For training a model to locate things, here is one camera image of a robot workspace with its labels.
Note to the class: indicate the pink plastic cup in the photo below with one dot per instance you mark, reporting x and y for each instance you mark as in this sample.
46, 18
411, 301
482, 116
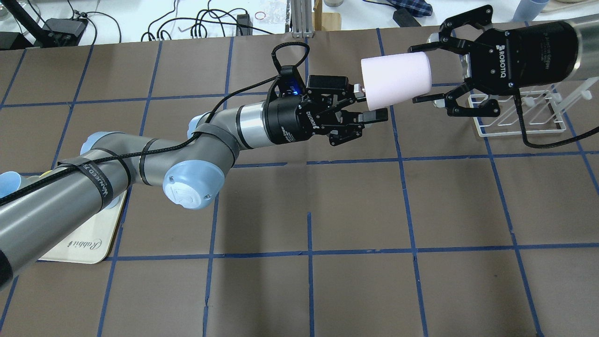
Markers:
392, 79

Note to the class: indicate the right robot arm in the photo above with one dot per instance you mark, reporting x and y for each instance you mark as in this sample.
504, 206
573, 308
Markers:
457, 34

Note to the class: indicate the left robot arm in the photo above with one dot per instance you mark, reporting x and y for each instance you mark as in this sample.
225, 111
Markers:
38, 212

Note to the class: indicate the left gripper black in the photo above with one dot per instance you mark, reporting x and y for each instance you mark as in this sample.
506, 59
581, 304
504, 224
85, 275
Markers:
289, 122

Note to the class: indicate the white wire cup rack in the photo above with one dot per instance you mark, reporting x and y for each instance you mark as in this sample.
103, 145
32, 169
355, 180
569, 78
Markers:
543, 109

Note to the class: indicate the blue cup on desk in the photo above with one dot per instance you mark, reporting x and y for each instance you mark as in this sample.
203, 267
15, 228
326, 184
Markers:
527, 10

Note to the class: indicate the cream serving tray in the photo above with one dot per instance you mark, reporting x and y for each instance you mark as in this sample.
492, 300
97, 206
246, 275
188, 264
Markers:
91, 242

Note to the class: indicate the blue plaid folded umbrella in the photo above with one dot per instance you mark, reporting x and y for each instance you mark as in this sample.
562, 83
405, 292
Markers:
417, 8

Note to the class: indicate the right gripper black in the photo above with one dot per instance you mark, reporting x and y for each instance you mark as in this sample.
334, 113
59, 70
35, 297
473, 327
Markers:
529, 57

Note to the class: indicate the wooden mug tree stand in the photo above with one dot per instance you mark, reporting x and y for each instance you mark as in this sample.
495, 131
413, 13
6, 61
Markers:
325, 21

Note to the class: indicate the aluminium frame post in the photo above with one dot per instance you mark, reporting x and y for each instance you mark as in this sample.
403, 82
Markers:
301, 21

